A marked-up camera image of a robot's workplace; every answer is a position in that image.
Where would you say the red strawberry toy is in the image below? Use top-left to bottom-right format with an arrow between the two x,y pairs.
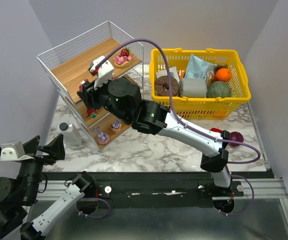
86,108 -> 97,119

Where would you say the small purple bunny toy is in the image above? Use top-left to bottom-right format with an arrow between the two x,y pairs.
111,119 -> 122,133

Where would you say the purple bunny toy pink base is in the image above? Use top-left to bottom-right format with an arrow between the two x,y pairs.
93,126 -> 110,145

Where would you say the pink strawberry cake toy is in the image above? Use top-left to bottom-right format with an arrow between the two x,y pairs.
114,47 -> 132,69

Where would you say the pink red figure toy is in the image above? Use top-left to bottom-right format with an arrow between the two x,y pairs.
79,79 -> 88,91

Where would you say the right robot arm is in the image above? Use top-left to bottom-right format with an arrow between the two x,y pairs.
77,77 -> 231,188

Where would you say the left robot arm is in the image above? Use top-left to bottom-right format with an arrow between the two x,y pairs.
0,134 -> 98,240

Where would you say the white plastic bottle black cap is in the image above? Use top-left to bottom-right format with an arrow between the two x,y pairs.
56,122 -> 83,146

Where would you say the brown chocolate donut cake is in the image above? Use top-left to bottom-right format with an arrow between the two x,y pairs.
154,76 -> 179,97

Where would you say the white tissue packet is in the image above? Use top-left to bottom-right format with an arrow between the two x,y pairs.
156,66 -> 179,80

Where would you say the light blue snack bag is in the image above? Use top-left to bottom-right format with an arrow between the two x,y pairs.
184,54 -> 216,80

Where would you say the yellow plastic shopping basket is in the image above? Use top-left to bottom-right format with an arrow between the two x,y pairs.
163,48 -> 251,120

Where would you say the green melon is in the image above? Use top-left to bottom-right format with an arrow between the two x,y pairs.
206,81 -> 232,98

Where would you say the red bell pepper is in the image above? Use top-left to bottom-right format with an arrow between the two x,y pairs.
210,128 -> 222,133

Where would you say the orange fruit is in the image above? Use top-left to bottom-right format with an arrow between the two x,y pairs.
215,68 -> 232,83

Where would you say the purple red onion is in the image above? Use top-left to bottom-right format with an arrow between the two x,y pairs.
229,131 -> 244,147

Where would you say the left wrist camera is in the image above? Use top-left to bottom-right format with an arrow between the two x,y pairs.
0,141 -> 34,162

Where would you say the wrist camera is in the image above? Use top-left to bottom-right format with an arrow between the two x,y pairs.
88,55 -> 114,90
0,141 -> 34,162

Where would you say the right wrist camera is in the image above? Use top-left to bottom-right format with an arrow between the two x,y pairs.
88,55 -> 114,90

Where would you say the white wire wooden shelf rack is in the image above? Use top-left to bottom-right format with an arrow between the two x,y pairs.
37,21 -> 132,151

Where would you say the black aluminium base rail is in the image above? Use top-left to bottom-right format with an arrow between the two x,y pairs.
37,171 -> 288,210

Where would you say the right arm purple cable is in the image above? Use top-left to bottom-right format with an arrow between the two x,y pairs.
95,38 -> 261,217

